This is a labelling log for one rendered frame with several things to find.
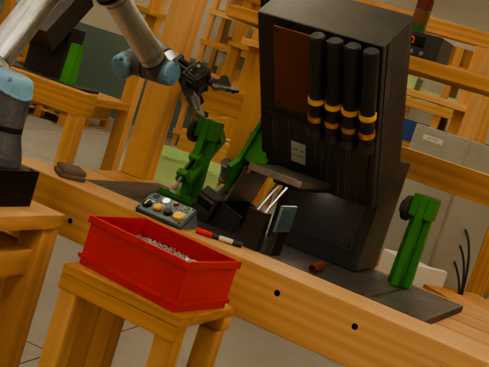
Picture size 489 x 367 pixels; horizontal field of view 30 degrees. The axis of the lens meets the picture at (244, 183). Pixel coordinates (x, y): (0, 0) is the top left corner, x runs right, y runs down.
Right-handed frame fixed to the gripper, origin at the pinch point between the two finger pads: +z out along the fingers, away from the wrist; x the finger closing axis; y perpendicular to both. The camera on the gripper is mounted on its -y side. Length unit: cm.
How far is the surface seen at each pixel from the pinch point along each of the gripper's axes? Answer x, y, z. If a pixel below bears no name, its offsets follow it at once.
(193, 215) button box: -36.2, 3.3, 23.5
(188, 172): -13.4, -22.1, -1.6
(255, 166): -21.3, 18.5, 31.5
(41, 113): 265, -659, -544
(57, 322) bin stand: -85, 13, 27
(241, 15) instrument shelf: 27.8, 6.5, -18.5
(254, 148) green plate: -8.3, 4.9, 20.3
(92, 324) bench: -51, -88, -13
